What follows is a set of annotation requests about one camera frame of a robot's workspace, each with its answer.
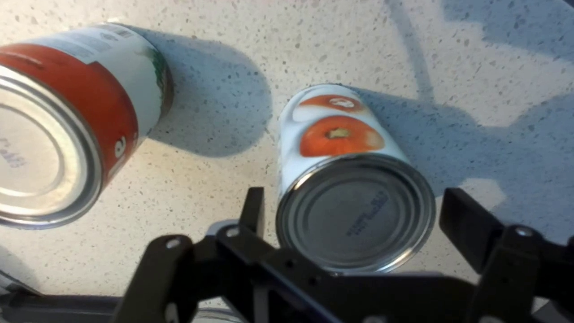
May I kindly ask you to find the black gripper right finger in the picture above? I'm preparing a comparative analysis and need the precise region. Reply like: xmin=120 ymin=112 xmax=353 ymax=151
xmin=437 ymin=187 xmax=574 ymax=323

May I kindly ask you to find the red and white soup can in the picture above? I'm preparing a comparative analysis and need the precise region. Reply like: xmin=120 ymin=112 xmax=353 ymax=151
xmin=0 ymin=22 xmax=176 ymax=230

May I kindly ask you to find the white tomato label can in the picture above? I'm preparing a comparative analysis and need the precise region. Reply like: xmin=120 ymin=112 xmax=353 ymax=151
xmin=274 ymin=83 xmax=437 ymax=277

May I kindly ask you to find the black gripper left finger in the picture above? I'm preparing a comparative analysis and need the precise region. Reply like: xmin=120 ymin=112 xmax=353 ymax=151
xmin=115 ymin=187 xmax=283 ymax=323

